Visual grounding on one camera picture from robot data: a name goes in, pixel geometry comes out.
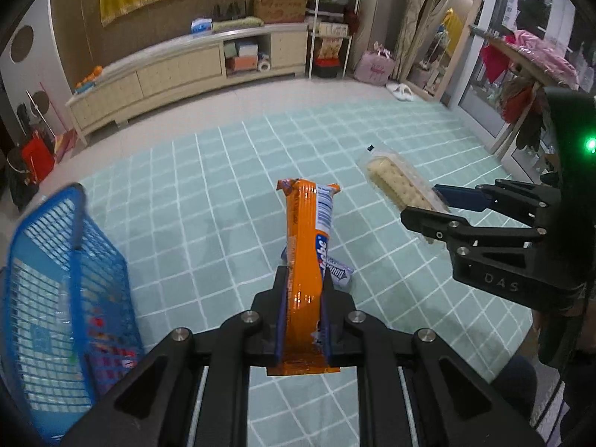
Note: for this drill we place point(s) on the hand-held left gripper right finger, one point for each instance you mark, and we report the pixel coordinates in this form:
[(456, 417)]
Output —
[(327, 340)]

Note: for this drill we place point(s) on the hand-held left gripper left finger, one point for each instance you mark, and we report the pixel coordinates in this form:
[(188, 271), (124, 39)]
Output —
[(279, 335)]

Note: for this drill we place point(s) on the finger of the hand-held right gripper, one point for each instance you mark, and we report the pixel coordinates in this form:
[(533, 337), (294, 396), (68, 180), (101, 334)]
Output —
[(461, 197), (493, 242)]

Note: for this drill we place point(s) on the cracker packet green edge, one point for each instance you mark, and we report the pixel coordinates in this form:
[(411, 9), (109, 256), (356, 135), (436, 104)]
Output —
[(396, 181)]

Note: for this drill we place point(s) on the orange biscuit packet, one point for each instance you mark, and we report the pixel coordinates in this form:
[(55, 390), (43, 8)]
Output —
[(302, 251)]

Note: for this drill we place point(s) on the blue plastic basket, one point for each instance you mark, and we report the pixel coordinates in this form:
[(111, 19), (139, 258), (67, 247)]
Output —
[(46, 288)]

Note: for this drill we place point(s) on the small purple grey packet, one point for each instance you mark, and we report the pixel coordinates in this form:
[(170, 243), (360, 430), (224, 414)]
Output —
[(340, 272)]

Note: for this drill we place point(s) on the white slipper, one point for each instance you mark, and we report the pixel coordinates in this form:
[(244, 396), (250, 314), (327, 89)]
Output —
[(407, 96), (396, 89)]

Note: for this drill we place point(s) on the standing mirror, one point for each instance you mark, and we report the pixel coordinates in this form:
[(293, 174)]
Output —
[(447, 56)]

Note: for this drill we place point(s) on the red cloth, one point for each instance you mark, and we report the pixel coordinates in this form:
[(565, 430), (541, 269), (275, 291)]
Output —
[(496, 58)]

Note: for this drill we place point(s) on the teal checked floor mat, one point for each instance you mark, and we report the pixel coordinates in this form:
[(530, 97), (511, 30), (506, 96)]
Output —
[(209, 195)]

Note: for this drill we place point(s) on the pink bag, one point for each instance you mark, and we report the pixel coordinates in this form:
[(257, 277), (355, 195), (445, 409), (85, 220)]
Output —
[(375, 65)]

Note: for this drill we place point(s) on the pink cloth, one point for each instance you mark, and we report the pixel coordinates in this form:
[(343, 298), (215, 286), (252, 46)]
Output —
[(554, 56)]

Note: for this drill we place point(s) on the colourful snack packet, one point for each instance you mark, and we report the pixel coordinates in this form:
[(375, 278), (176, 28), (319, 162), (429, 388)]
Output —
[(109, 340)]

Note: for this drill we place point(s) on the patterned curtain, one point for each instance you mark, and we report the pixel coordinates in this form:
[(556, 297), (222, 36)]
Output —
[(419, 9)]

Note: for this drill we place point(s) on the red yellow gift box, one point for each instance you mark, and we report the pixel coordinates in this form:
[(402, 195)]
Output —
[(328, 51)]

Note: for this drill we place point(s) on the white metal rack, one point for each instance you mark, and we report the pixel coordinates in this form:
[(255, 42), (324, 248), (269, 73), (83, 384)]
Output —
[(311, 32)]

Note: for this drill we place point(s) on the white paper roll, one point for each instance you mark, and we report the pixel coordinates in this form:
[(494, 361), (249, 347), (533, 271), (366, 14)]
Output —
[(264, 65)]

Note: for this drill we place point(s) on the orange box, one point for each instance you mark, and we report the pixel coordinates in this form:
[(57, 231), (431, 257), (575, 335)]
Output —
[(244, 64)]

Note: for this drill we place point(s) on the cardboard box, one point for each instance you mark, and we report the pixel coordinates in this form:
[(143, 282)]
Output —
[(279, 9)]

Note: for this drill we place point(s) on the green folded cloth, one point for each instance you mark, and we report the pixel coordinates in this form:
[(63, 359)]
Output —
[(237, 23)]

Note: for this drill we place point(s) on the cream television cabinet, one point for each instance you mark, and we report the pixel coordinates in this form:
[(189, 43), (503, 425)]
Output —
[(163, 74)]

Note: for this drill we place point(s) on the dark ornaments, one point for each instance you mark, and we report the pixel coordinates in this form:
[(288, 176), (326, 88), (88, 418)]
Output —
[(229, 11)]

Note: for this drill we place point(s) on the red bag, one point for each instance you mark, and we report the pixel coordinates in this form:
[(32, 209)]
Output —
[(37, 160)]

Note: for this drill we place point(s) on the black bag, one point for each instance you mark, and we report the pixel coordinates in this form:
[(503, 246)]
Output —
[(21, 181)]

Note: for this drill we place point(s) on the blue tissue box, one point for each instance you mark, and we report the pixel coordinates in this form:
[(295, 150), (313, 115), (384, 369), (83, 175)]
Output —
[(201, 25)]

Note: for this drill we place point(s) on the pile of oranges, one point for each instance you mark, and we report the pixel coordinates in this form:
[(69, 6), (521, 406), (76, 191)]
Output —
[(88, 79)]

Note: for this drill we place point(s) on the brown round wall decoration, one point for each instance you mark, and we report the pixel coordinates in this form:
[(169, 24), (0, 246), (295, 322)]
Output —
[(22, 44)]

